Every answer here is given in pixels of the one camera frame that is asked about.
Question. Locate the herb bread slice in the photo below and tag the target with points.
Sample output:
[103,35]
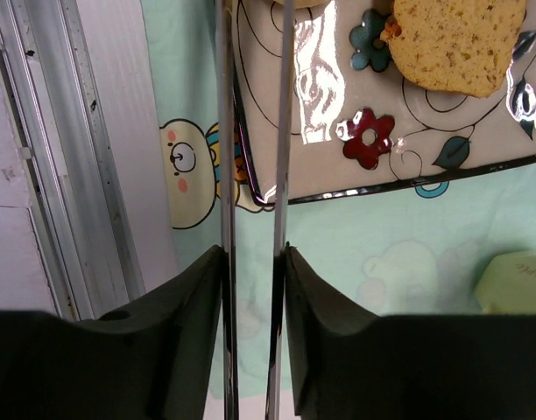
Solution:
[462,47]

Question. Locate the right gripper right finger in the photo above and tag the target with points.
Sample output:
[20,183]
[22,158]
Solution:
[348,363]

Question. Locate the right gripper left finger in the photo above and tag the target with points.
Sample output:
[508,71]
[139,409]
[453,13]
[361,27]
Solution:
[148,359]

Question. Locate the mint green placemat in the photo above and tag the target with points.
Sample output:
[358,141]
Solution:
[446,236]

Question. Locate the metal tongs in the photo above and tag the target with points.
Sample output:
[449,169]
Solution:
[225,80]

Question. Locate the square floral plate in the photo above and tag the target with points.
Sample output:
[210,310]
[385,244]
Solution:
[359,127]

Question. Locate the round pale bread roll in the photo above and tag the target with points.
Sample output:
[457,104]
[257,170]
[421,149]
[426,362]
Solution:
[308,3]

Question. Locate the pale green mug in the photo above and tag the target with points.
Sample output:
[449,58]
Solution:
[508,285]

